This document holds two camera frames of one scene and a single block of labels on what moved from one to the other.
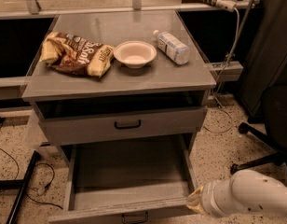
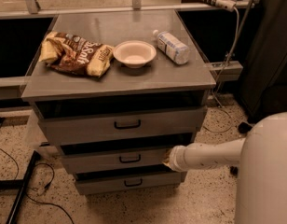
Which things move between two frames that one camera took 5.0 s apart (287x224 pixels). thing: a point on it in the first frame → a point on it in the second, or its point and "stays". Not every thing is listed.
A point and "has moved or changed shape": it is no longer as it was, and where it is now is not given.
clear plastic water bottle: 172,48 stays
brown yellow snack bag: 76,53 stays
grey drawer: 135,181 has moved or changed shape
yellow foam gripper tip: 211,198 → 179,158
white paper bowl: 135,53 stays
